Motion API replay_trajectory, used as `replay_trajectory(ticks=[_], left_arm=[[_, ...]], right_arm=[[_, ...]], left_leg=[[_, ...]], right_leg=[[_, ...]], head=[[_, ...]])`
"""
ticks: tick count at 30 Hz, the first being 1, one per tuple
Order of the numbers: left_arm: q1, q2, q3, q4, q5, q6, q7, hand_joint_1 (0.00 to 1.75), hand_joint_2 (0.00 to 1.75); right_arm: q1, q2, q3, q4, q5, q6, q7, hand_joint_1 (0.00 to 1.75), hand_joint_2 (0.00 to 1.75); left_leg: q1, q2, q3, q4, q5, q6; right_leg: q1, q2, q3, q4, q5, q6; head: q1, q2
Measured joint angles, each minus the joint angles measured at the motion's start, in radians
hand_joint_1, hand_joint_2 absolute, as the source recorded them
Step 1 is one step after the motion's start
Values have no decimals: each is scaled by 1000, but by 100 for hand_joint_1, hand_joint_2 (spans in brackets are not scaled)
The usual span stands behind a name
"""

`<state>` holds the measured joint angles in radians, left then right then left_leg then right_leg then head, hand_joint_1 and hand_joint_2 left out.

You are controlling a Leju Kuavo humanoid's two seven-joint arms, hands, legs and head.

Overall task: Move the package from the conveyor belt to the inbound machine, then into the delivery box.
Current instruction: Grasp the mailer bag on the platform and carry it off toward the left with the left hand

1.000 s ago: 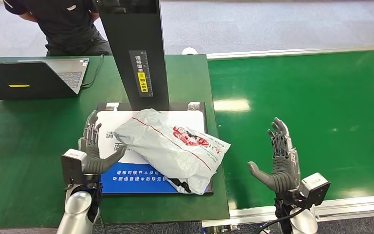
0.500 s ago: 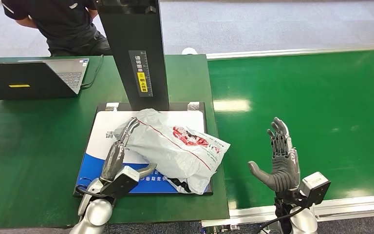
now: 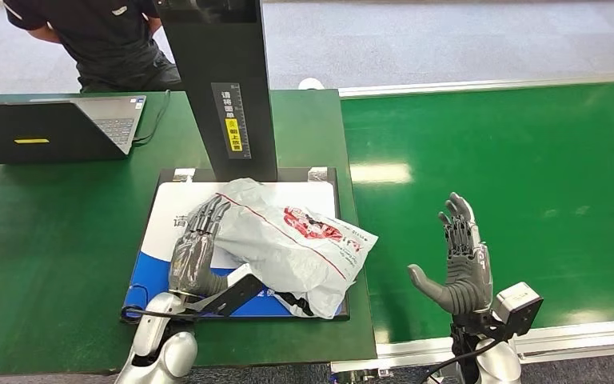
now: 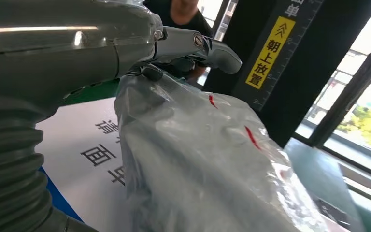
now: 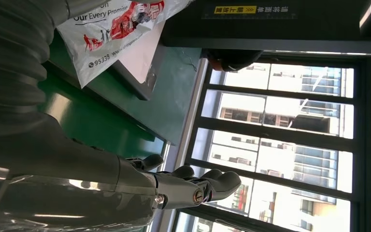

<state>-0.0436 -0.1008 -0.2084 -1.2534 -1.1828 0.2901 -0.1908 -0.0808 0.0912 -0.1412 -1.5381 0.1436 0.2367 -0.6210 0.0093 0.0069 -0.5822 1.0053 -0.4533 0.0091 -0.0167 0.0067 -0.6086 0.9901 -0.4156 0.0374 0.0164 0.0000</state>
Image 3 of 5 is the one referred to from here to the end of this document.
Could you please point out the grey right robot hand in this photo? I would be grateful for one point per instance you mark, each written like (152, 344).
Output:
(468, 275)

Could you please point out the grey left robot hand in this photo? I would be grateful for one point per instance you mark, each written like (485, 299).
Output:
(193, 260)

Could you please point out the white plastic package red print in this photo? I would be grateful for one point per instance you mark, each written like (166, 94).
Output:
(286, 254)

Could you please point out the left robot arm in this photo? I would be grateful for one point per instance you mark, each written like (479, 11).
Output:
(161, 344)

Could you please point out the green conveyor belt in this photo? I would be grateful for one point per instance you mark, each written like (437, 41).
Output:
(497, 185)

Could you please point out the black inbound scanner machine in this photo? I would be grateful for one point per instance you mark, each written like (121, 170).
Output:
(201, 63)

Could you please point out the white blue placement mat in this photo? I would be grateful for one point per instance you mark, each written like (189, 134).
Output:
(174, 212)

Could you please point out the silver tape piece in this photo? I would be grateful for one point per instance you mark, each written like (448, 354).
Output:
(318, 174)
(184, 175)

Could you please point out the black yellow ruler label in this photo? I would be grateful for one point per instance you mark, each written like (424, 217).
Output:
(231, 122)

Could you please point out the yellow laptop sticker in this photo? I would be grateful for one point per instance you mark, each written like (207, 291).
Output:
(31, 141)

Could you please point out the grey open laptop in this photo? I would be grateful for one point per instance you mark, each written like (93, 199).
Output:
(37, 132)

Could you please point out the white round object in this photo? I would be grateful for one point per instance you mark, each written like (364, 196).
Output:
(311, 84)

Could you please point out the person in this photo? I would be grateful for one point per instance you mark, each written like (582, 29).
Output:
(106, 42)

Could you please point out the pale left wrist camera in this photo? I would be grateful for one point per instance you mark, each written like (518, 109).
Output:
(235, 294)

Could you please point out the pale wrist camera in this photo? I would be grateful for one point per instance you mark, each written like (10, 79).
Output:
(519, 307)
(235, 294)

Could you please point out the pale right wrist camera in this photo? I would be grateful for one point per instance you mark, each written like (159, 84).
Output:
(519, 307)

